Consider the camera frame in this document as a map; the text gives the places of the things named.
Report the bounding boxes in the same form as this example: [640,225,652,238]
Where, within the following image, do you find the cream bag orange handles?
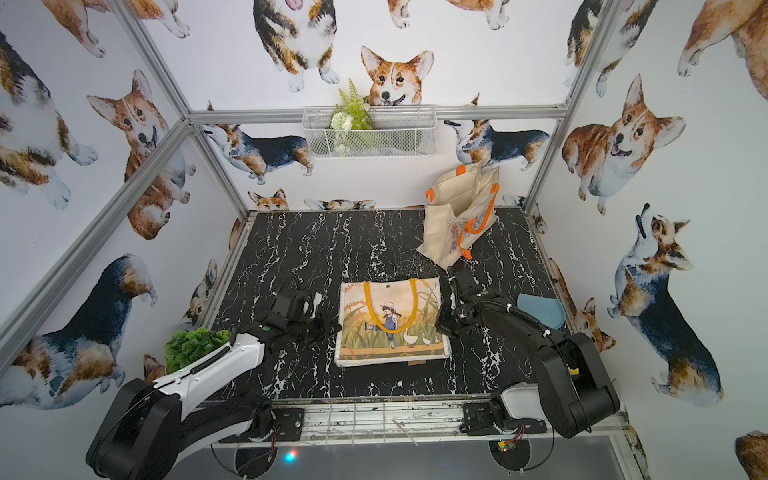
[417,164,500,270]

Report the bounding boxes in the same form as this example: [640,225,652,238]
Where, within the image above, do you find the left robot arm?
[85,287,341,479]

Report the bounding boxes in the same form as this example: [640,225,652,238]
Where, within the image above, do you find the cream bag yellow handles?
[334,277,452,367]

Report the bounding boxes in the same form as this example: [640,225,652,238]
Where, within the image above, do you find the white wire wall basket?
[302,106,437,159]

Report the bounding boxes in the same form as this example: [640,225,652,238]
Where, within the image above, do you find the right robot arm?
[437,269,621,438]

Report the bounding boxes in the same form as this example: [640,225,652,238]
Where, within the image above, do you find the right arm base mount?
[458,400,548,436]

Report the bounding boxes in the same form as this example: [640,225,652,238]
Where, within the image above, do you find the green leafy plant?
[165,327,231,374]

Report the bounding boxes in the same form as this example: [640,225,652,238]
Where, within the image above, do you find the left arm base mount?
[221,407,306,444]

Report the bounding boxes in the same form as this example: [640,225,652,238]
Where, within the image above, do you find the light blue dustpan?
[517,293,566,329]

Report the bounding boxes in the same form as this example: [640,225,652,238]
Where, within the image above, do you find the green fern with white flower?
[329,80,374,156]

